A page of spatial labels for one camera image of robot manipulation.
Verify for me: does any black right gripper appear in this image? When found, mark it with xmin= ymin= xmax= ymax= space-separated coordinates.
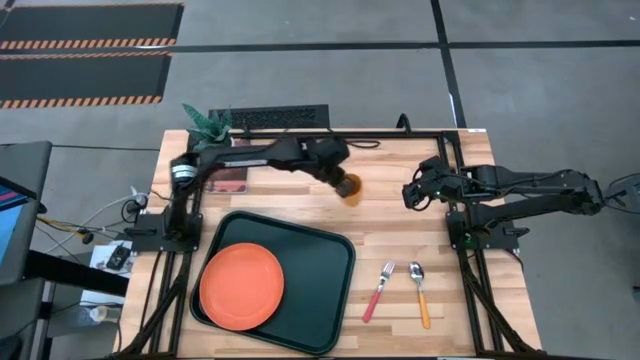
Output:
xmin=401 ymin=155 xmax=455 ymax=211

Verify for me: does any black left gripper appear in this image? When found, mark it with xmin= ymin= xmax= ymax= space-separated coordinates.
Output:
xmin=321 ymin=158 xmax=355 ymax=200

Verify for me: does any orange cup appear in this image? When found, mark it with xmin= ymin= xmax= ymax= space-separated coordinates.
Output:
xmin=341 ymin=172 xmax=364 ymax=208

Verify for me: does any spoon with orange handle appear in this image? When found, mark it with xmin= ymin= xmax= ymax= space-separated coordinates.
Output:
xmin=408 ymin=261 xmax=432 ymax=331

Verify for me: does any fork with red handle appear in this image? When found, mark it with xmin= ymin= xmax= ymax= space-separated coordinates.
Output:
xmin=361 ymin=260 xmax=397 ymax=324

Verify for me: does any dark green plastic tray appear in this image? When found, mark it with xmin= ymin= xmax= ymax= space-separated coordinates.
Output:
xmin=188 ymin=210 xmax=357 ymax=357

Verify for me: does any orange plate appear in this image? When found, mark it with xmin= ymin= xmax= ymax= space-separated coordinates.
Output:
xmin=198 ymin=242 xmax=286 ymax=332

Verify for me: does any black keyboard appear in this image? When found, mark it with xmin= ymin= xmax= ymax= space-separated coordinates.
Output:
xmin=208 ymin=103 xmax=331 ymax=132

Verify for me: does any dark red square mat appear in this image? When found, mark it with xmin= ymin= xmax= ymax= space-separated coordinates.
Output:
xmin=205 ymin=138 xmax=250 ymax=195

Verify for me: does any green plant in white pot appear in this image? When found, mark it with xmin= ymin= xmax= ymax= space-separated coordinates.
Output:
xmin=182 ymin=103 xmax=234 ymax=152

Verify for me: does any small black handheld device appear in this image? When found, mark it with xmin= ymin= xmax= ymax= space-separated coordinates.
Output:
xmin=105 ymin=243 xmax=132 ymax=272

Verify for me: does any white paper sheet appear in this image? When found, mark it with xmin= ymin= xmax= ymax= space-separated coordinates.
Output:
xmin=79 ymin=240 xmax=135 ymax=307

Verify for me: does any clear plastic bottle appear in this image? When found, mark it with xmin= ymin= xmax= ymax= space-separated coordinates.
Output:
xmin=74 ymin=304 xmax=123 ymax=325

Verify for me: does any black mat with hazard stripes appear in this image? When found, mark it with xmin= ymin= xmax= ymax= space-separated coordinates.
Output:
xmin=0 ymin=2 xmax=185 ymax=52
xmin=0 ymin=51 xmax=174 ymax=110

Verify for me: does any grey computer monitor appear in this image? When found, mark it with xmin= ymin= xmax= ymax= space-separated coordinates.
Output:
xmin=0 ymin=140 xmax=54 ymax=287

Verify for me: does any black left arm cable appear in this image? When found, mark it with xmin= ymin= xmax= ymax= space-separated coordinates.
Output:
xmin=327 ymin=127 xmax=382 ymax=150

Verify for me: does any black aluminium table frame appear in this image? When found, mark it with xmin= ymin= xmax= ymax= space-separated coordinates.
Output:
xmin=117 ymin=128 xmax=546 ymax=359

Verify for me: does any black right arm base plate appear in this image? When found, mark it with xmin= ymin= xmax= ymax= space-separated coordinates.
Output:
xmin=446 ymin=209 xmax=520 ymax=251

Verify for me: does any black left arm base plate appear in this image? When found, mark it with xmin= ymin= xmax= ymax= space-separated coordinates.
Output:
xmin=130 ymin=212 xmax=204 ymax=253

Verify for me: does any white cable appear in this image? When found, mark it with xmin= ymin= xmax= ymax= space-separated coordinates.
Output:
xmin=43 ymin=185 xmax=151 ymax=255

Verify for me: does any yellow cable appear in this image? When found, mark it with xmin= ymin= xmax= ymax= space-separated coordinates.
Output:
xmin=35 ymin=214 xmax=86 ymax=236

